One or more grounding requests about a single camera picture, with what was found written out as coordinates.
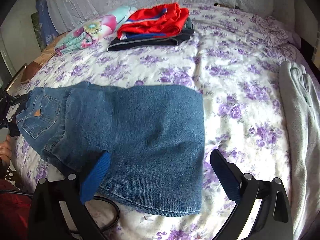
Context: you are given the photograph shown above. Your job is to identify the black cable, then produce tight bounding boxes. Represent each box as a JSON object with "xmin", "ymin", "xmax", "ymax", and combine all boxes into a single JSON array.
[{"xmin": 0, "ymin": 189, "xmax": 121, "ymax": 233}]

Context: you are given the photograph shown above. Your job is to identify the dark navy folded garment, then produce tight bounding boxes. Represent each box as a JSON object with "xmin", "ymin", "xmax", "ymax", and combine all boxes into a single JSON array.
[{"xmin": 107, "ymin": 18, "xmax": 194, "ymax": 52}]

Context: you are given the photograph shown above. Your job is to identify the floral turquoise pink folded quilt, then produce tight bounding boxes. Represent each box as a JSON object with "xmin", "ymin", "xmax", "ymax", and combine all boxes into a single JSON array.
[{"xmin": 55, "ymin": 6, "xmax": 137, "ymax": 54}]

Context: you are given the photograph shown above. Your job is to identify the red clothing of person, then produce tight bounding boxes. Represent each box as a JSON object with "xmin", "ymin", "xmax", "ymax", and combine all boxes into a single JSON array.
[{"xmin": 1, "ymin": 193, "xmax": 31, "ymax": 239}]

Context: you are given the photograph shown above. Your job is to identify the person's left hand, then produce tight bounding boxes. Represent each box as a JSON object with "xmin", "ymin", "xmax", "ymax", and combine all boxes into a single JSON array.
[{"xmin": 0, "ymin": 135, "xmax": 12, "ymax": 169}]

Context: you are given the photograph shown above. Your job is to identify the blue denim jeans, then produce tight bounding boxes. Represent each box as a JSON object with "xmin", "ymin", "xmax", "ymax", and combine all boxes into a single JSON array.
[{"xmin": 16, "ymin": 82, "xmax": 205, "ymax": 217}]

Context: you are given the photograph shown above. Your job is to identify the blue patterned cushion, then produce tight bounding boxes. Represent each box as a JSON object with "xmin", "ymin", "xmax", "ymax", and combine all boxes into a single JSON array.
[{"xmin": 35, "ymin": 0, "xmax": 59, "ymax": 46}]

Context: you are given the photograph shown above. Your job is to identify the brown pillow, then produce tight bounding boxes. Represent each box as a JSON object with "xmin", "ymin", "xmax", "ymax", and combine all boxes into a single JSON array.
[{"xmin": 21, "ymin": 61, "xmax": 42, "ymax": 84}]

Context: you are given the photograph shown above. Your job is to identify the purple floral bed sheet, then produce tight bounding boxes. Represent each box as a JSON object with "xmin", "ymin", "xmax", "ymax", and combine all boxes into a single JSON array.
[{"xmin": 13, "ymin": 4, "xmax": 319, "ymax": 239}]

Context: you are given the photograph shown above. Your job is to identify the red sports garment folded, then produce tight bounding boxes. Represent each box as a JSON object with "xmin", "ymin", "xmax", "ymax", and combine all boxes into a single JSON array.
[{"xmin": 117, "ymin": 3, "xmax": 189, "ymax": 40}]

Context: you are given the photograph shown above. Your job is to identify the grey sweatpants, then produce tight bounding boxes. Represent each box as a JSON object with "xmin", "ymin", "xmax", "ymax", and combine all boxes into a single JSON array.
[{"xmin": 278, "ymin": 61, "xmax": 319, "ymax": 239}]

